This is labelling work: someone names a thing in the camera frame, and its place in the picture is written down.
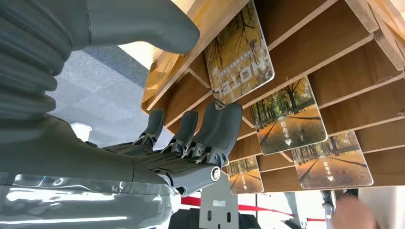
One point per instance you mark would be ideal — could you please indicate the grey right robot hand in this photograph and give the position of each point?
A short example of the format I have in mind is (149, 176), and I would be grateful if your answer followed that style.
(79, 164)

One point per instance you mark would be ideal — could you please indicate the autumn tree key card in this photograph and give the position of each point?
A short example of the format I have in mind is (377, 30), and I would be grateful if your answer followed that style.
(332, 164)
(289, 123)
(244, 177)

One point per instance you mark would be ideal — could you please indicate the autumn hotel key card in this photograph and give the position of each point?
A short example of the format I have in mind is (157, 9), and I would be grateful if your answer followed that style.
(237, 60)

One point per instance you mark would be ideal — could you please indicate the wooden card rack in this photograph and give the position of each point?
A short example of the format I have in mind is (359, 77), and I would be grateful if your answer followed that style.
(341, 63)

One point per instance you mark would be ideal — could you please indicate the white round object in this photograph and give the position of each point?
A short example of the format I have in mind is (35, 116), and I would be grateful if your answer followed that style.
(81, 131)

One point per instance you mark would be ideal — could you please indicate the ribbed grey right arm sleeve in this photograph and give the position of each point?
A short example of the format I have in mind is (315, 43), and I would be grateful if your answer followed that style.
(28, 63)

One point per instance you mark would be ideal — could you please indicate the black base object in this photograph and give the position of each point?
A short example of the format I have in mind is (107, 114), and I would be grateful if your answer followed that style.
(186, 221)

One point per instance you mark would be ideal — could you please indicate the red barrier belt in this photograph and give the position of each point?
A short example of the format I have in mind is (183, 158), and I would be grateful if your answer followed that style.
(262, 210)

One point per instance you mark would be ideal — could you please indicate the grey metal bracket stand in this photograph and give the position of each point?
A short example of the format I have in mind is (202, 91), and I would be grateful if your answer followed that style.
(218, 205)

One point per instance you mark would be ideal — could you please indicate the silver metal post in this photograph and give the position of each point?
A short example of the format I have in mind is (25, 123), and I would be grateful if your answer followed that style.
(327, 205)

